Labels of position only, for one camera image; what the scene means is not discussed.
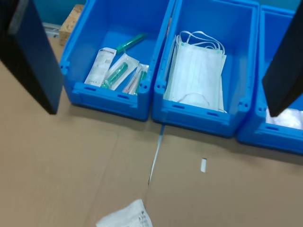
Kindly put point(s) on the white face mask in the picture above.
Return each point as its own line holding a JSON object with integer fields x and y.
{"x": 198, "y": 75}

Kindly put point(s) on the clear cotton packet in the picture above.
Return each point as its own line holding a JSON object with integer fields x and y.
{"x": 291, "y": 120}

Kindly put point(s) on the packed green syringe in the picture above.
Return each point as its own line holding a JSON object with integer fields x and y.
{"x": 118, "y": 71}

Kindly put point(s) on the red tipped clear packet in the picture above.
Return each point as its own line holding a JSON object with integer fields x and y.
{"x": 136, "y": 80}

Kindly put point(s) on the brown cardboard sheet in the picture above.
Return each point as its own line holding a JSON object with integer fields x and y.
{"x": 236, "y": 189}
{"x": 59, "y": 165}

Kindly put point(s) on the loose green syringe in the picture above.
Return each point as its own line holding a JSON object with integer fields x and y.
{"x": 131, "y": 42}

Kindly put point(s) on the blue bin with masks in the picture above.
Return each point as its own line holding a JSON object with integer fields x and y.
{"x": 236, "y": 42}

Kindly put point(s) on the white printed cotton packet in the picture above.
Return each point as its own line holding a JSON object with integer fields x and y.
{"x": 127, "y": 216}

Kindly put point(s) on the blue bin with syringes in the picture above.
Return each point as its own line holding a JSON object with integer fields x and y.
{"x": 94, "y": 21}

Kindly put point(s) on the chipboard wood block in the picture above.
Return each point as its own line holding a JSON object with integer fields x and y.
{"x": 71, "y": 26}

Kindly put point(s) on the blue bin with cotton packet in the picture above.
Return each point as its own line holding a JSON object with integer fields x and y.
{"x": 251, "y": 132}

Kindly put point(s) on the long white printed packet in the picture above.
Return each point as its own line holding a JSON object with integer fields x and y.
{"x": 99, "y": 66}

